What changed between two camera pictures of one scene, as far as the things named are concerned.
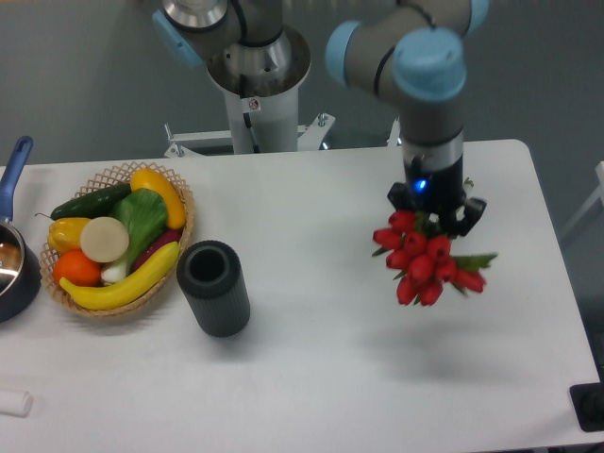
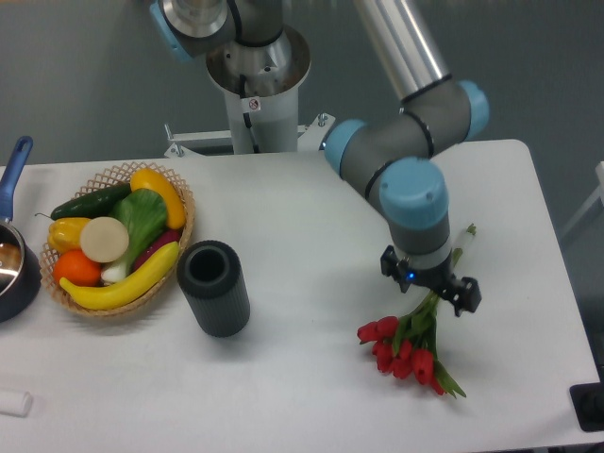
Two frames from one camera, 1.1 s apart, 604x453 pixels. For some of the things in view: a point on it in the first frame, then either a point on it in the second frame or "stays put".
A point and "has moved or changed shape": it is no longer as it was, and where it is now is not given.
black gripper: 434,182 to 463,293
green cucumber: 99,205 stays put
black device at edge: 588,403 stays put
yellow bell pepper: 64,235 stays put
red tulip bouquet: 420,257 has moved or changed shape
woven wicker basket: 115,176 stays put
